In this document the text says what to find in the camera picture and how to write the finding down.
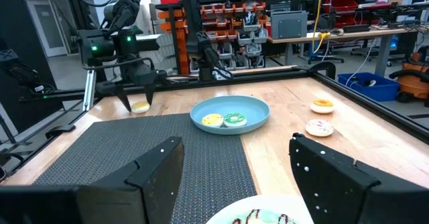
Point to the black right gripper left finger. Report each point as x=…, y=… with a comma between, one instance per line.
x=144, y=187

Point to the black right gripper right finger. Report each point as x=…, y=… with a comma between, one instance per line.
x=335, y=187

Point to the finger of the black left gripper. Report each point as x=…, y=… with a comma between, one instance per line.
x=149, y=95
x=124, y=100

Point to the yellow glazed small donut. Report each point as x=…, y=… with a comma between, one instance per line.
x=140, y=107
x=212, y=120

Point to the white sprinkled small donut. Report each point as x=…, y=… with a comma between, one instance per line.
x=319, y=128

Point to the large mint glazed donut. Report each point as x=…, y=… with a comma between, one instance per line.
x=264, y=217

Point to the orange glazed small donut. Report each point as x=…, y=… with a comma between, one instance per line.
x=322, y=106

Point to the green glazed small donut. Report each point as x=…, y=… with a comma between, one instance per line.
x=235, y=120

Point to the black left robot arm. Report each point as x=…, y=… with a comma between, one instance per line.
x=127, y=2

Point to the grey woven placemat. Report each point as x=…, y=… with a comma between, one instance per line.
x=117, y=143

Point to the orange parts bin shelf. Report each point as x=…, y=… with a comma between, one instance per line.
x=182, y=49

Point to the white plate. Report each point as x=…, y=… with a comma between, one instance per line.
x=228, y=214

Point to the light blue plate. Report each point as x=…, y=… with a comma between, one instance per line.
x=241, y=106

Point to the blue storage bin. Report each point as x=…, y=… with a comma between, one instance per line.
x=382, y=90

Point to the orange shop vacuum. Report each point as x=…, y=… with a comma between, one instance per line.
x=414, y=83

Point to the wooden workbench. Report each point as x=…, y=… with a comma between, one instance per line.
x=352, y=33

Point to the grey metal box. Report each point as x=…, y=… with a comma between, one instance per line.
x=289, y=24

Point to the red storage bin rack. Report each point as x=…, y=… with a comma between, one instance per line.
x=342, y=4

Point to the silver aluminium bracket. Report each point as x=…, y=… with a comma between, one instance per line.
x=88, y=90

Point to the black table frame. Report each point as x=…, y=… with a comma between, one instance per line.
x=268, y=74

